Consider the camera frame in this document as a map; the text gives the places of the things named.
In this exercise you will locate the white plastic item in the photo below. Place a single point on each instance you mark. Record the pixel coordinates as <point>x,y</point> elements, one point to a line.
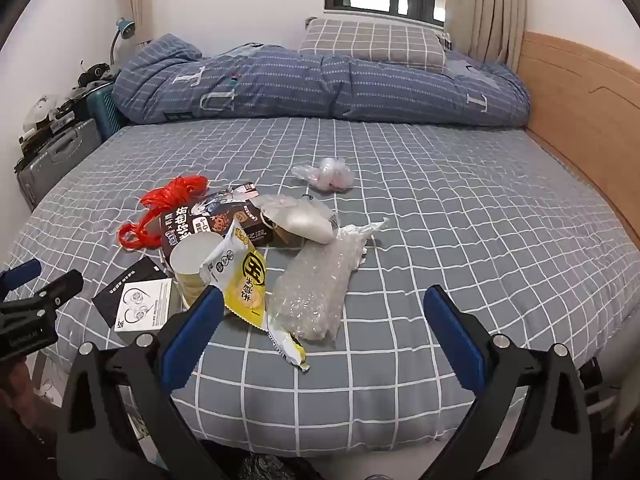
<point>42,107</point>

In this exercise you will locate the dark clutter pile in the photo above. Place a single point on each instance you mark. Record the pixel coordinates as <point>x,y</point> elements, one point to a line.
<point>95,72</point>

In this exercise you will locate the crumpled white tissue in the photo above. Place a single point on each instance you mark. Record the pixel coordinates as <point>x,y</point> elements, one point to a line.
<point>370,227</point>

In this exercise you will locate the clear bubble wrap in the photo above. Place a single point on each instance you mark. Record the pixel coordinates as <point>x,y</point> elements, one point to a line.
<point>310,295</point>

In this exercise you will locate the blue desk lamp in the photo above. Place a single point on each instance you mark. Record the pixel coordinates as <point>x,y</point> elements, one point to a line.
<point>125,27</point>

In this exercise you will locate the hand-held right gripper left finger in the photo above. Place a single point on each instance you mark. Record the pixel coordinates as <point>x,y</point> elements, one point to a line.
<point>196,327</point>

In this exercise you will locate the round tub with clear lid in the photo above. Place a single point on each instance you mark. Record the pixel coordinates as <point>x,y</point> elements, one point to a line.
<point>192,255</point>

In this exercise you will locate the bed with grey checked sheet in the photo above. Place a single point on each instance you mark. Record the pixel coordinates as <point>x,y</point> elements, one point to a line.
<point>450,240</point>

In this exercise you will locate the brown cookie box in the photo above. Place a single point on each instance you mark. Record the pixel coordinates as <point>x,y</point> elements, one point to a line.
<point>195,225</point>

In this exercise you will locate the teal plastic crate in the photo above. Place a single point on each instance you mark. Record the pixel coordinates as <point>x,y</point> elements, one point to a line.
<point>102,110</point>

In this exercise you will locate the clear plastic bag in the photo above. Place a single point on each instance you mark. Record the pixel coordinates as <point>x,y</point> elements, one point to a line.
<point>325,172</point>

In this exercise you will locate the white pouch with paper tag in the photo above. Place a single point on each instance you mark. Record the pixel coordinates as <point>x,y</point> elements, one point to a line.
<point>305,217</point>

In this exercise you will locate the red plastic bag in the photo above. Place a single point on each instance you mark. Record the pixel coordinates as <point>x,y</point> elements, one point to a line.
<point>165,195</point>

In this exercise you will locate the grey checked pillow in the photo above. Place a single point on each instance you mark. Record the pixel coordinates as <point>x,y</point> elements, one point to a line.
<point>370,42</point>

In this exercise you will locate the white earphone box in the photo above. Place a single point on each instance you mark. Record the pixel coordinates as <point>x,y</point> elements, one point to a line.
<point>145,305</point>

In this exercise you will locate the grey hard suitcase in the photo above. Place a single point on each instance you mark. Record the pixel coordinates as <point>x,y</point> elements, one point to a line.
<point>60,155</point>

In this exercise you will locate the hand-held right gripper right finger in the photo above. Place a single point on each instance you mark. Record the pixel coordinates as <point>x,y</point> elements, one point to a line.
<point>452,330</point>

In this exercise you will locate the wooden headboard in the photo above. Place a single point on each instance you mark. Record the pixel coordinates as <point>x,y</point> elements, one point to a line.
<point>575,110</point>

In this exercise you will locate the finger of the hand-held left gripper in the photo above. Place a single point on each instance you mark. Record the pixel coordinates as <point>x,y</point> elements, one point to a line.
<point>20,274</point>
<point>55,287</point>

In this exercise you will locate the blue striped quilt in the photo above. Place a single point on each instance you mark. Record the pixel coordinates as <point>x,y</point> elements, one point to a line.
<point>300,85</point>

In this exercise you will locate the yellow snack packet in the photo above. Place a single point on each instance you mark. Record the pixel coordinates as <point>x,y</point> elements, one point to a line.
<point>250,280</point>

